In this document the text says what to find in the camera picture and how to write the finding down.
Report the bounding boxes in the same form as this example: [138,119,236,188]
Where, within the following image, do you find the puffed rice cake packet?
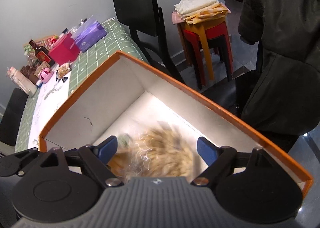
[107,121,201,183]

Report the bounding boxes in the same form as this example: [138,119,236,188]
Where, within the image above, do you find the black chair far left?
[0,88,28,146]

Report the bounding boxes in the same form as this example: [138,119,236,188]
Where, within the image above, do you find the black chair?
[0,88,28,146]
[113,0,184,83]

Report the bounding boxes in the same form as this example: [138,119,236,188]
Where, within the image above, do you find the white deer table runner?
[27,72,71,149]

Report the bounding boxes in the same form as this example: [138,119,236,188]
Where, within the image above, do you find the white thermos bottle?
[7,67,37,97]

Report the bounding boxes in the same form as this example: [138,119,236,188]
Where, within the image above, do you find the pink lidded bowl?
[38,67,54,84]

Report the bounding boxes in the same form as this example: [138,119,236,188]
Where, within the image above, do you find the small beige radio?
[34,61,51,77]

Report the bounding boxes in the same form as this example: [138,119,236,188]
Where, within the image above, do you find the clear plastic bottle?
[24,52,41,68]

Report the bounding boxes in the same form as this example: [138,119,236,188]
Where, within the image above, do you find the mixed nuts snack bag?
[56,62,71,80]

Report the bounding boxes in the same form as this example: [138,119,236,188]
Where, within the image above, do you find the orange cardboard box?
[39,51,313,195]

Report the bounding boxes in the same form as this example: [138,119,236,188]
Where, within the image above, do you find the brown liquor bottle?
[29,40,55,67]

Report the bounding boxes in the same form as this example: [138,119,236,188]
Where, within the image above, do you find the green grid tablecloth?
[15,18,148,152]

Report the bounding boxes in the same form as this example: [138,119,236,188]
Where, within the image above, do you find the magenta gift box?
[49,33,80,66]

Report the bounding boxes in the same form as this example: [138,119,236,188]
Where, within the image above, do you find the sticker sheet card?
[23,34,56,55]

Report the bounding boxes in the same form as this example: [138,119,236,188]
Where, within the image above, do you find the purple tissue pack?
[71,16,107,53]

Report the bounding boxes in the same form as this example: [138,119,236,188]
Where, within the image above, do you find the stacked plastic stools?
[177,18,234,89]

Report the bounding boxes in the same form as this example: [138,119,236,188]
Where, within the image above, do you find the black leather jacket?
[238,0,319,151]

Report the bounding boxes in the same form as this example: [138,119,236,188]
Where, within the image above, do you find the folded cloths pile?
[171,0,231,25]

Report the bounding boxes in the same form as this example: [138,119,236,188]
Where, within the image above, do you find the black chair far right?
[113,0,184,83]

